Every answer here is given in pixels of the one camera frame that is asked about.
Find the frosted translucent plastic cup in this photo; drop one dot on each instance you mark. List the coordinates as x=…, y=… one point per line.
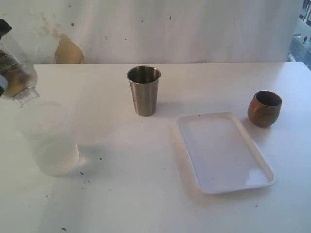
x=46, y=129

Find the clear plastic shaker lid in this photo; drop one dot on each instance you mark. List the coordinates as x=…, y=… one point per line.
x=29, y=95

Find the white rectangular plastic tray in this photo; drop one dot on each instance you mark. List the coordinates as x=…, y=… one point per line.
x=223, y=156

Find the stainless steel tumbler cup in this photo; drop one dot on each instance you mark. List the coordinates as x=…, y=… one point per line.
x=144, y=88

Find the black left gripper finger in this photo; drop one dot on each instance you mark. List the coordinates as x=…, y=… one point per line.
x=5, y=28

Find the clear plastic shaker cup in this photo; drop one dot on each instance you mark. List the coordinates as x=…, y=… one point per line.
x=11, y=53

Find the brown wooden cup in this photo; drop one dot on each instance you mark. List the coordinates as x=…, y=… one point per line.
x=264, y=108

